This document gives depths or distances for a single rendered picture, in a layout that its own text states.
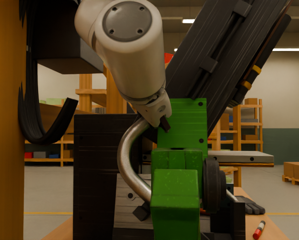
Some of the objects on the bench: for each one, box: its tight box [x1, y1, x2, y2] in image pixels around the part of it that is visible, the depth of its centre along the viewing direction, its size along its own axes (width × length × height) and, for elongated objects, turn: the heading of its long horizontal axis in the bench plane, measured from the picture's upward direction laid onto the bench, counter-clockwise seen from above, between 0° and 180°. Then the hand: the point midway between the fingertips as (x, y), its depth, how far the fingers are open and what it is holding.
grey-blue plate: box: [201, 183, 234, 233], centre depth 81 cm, size 10×2×14 cm
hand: (149, 116), depth 63 cm, fingers closed on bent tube, 3 cm apart
